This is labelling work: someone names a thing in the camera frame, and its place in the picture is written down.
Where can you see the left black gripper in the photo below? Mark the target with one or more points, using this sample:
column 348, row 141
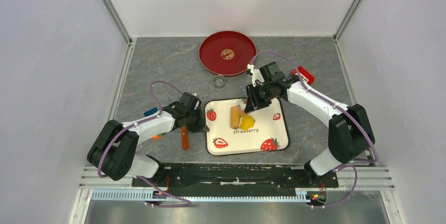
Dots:
column 200, row 126

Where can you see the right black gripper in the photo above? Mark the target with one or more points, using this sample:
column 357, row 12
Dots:
column 254, row 102

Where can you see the wooden roller with handle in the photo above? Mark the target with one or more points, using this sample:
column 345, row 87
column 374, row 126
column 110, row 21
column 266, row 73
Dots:
column 238, row 118

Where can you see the yellow dough lump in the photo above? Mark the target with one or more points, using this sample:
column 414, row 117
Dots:
column 248, row 122

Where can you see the white strawberry tray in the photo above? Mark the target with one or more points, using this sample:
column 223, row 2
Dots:
column 268, row 133

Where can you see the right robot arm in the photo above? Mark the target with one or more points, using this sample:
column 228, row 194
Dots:
column 349, row 130

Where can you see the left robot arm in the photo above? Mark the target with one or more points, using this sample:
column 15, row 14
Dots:
column 114, row 151

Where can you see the red toy block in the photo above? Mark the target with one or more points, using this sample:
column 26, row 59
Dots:
column 306, row 76

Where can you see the orange arch toy block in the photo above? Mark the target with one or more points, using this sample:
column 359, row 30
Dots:
column 156, row 136

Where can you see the round metal cookie cutter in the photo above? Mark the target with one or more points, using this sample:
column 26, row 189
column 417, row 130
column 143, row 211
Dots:
column 219, row 81

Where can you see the blue toy brick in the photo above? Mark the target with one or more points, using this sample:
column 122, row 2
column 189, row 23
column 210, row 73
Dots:
column 151, row 112

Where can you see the round red tray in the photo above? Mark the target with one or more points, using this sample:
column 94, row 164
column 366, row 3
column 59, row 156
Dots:
column 227, row 53

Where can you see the metal spatula orange handle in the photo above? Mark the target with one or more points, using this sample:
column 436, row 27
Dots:
column 184, row 138

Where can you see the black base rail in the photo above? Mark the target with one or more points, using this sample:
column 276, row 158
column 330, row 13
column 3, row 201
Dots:
column 238, row 180

